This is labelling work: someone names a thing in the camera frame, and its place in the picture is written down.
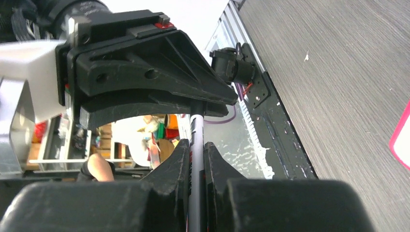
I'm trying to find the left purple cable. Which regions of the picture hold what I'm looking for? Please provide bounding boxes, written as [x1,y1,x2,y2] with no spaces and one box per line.
[204,82,245,126]

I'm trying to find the orange cylindrical can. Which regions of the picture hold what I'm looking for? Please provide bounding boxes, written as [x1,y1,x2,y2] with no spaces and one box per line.
[164,114,178,130]

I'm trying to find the pink framed whiteboard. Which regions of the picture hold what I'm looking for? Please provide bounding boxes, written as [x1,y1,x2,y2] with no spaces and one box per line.
[389,102,410,170]

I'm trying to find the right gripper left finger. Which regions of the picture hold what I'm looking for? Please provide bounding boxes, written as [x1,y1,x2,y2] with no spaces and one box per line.
[0,139,190,232]

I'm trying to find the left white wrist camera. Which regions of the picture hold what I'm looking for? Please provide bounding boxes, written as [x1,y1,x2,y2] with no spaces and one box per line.
[0,40,65,175]

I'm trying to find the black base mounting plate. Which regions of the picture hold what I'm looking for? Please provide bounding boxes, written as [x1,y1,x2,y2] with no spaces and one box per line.
[241,43,317,180]

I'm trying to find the cardboard box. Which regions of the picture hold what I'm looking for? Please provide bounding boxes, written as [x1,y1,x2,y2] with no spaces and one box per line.
[157,139,175,162]

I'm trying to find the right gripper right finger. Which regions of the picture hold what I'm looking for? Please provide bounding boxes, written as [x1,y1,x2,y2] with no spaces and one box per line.
[204,142,374,232]

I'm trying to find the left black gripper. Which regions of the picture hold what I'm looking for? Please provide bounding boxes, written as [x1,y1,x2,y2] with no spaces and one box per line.
[56,10,237,130]

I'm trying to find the white slotted cable duct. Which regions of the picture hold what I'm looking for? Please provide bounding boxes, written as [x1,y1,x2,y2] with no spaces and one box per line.
[238,100,275,179]

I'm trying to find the black white marker pen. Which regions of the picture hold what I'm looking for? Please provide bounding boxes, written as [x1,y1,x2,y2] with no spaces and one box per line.
[187,115,207,232]

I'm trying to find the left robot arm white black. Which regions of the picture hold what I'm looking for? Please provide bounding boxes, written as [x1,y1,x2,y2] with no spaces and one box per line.
[0,0,256,130]

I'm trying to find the person forearm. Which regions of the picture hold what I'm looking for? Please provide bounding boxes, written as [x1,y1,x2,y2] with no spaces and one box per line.
[88,153,115,182]

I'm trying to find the black marker cap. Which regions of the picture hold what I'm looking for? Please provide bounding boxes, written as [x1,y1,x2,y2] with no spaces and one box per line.
[190,101,205,116]

